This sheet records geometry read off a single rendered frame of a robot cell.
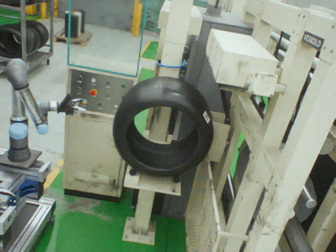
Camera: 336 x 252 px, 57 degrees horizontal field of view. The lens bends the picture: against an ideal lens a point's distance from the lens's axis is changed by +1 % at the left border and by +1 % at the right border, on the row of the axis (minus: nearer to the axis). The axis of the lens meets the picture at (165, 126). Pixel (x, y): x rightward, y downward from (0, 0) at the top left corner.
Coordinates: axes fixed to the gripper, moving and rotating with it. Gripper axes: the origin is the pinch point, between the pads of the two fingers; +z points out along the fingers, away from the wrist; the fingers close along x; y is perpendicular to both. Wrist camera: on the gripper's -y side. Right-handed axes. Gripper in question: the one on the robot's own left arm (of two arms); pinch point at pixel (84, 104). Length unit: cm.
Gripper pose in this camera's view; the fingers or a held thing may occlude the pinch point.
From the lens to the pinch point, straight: 239.8
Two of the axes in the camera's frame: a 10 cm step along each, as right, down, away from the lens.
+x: 3.2, 5.9, -7.4
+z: 9.2, -0.1, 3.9
